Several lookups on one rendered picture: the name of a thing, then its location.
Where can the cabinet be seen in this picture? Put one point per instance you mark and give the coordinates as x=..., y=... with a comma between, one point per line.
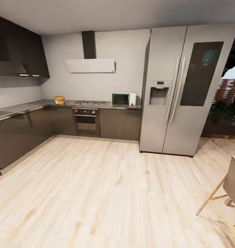
x=21, y=52

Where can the fridge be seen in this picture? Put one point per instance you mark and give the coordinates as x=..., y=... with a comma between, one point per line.
x=183, y=67

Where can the microwave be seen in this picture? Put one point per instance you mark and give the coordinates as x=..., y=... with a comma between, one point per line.
x=123, y=98

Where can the burner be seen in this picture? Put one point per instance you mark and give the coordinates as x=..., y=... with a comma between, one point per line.
x=92, y=103

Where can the oven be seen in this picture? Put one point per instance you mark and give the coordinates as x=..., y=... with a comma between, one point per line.
x=86, y=120

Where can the straight chair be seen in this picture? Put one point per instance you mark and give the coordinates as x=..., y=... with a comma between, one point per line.
x=228, y=183

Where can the breakfast table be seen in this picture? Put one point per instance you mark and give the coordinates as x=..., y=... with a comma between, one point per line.
x=228, y=201

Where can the popcorn bag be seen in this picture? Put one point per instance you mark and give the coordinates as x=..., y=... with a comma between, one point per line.
x=59, y=99

